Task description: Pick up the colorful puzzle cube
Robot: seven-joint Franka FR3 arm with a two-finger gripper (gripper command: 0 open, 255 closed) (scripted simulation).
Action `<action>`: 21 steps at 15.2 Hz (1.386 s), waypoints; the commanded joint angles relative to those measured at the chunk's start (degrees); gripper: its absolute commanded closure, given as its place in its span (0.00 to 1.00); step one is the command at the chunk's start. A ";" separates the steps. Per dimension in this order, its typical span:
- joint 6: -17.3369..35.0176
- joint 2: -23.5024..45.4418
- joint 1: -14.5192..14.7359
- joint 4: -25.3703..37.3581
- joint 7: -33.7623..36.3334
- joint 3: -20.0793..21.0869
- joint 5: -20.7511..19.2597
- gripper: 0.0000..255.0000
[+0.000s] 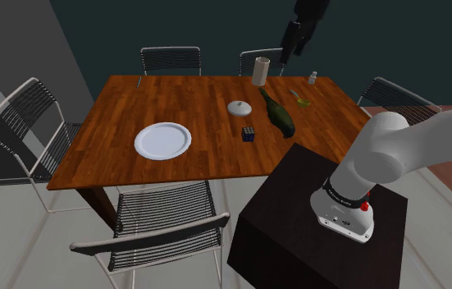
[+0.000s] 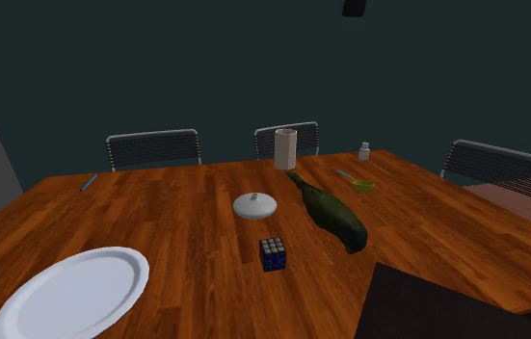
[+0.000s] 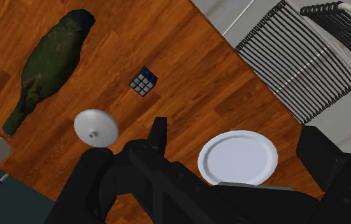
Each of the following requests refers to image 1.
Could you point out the brown wooden table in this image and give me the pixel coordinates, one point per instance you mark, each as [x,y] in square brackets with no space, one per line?
[137,104]

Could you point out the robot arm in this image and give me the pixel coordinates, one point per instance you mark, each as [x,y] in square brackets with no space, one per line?
[373,156]

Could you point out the small white bottle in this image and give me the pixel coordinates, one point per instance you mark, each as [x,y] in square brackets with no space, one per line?
[312,78]

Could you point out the white round plate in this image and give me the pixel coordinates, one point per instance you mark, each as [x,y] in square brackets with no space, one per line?
[162,141]

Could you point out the dark green bottle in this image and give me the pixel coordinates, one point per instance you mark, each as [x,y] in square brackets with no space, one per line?
[279,116]

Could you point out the white round lid with knob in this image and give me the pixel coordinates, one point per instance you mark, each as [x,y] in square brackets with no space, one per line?
[239,109]

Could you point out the beige cylindrical cup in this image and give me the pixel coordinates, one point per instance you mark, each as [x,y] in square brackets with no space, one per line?
[260,72]

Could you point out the blue pen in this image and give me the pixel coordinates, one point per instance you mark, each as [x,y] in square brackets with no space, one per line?
[139,82]

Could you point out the thin yellow pencil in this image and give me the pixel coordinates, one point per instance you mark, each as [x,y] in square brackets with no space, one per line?
[318,90]

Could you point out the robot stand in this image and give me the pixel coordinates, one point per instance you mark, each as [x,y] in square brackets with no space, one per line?
[289,224]

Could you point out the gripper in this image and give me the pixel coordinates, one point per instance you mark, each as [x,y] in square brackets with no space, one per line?
[310,11]

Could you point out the dark puzzle cube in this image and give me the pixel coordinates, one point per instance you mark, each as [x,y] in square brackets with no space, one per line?
[248,134]

